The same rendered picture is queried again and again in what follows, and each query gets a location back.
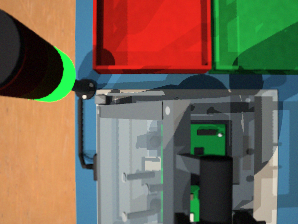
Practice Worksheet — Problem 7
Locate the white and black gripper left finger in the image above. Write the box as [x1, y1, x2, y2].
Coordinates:
[174, 212, 192, 224]

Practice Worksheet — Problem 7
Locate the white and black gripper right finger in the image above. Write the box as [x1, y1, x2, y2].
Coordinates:
[232, 211, 260, 224]

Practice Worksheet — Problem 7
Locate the red open-top bin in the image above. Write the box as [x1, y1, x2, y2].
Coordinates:
[93, 0, 211, 74]

